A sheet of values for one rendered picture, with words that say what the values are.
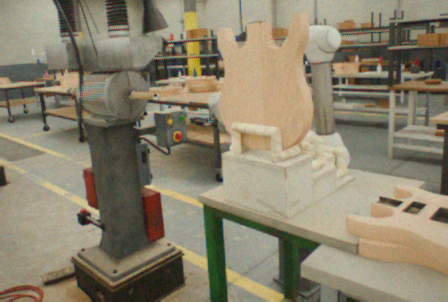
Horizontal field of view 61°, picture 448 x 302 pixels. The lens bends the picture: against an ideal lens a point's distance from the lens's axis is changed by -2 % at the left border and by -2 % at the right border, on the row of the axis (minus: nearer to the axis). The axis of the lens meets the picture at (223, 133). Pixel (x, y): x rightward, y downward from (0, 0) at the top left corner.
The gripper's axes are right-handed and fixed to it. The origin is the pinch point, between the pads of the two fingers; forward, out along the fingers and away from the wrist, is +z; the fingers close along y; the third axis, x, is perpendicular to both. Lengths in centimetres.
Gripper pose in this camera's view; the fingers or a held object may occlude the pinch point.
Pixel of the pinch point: (196, 120)
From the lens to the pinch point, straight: 215.4
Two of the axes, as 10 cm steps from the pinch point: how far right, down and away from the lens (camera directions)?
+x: -0.7, -9.7, -2.2
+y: 6.9, -2.0, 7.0
